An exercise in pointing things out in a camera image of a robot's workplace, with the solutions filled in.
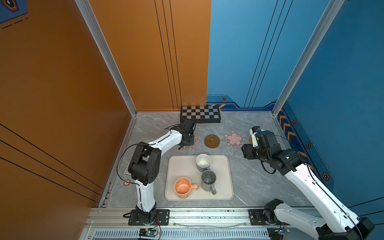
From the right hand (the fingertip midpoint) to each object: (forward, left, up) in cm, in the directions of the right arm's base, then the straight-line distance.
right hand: (245, 147), depth 75 cm
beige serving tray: (-1, +35, -19) cm, 40 cm away
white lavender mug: (+2, +21, -19) cm, 29 cm away
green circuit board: (-33, +48, -22) cm, 62 cm away
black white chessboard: (+42, +22, -18) cm, 50 cm away
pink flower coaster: (+20, -1, -21) cm, 29 cm away
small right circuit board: (-33, -14, -24) cm, 43 cm away
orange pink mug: (-13, +32, -19) cm, 40 cm away
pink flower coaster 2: (+17, +25, -21) cm, 37 cm away
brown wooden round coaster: (+18, +14, -21) cm, 31 cm away
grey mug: (-9, +18, -19) cm, 28 cm away
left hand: (+15, +30, -15) cm, 36 cm away
